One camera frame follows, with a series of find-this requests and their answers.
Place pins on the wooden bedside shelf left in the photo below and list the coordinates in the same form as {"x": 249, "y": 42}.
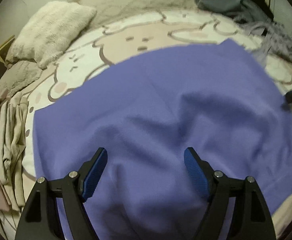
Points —
{"x": 4, "y": 49}

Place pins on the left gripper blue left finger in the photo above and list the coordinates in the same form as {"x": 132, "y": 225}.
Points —
{"x": 40, "y": 217}

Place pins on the grey lilac ribbed garment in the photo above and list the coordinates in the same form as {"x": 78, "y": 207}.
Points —
{"x": 275, "y": 39}

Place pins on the small beige quilted pillow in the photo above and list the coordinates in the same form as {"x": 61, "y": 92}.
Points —
{"x": 19, "y": 76}

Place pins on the purple blue sweatshirt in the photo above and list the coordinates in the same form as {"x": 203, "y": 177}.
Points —
{"x": 145, "y": 112}

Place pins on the white fluffy pillow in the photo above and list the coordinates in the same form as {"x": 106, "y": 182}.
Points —
{"x": 49, "y": 32}

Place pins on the folded beige garments stack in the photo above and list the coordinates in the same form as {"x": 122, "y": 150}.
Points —
{"x": 13, "y": 113}

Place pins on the dark teal sweater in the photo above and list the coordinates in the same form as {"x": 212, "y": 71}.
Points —
{"x": 241, "y": 11}

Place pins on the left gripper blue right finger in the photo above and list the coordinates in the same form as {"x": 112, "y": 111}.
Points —
{"x": 251, "y": 217}

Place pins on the cartoon bear print blanket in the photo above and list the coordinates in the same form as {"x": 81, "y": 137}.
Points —
{"x": 122, "y": 40}

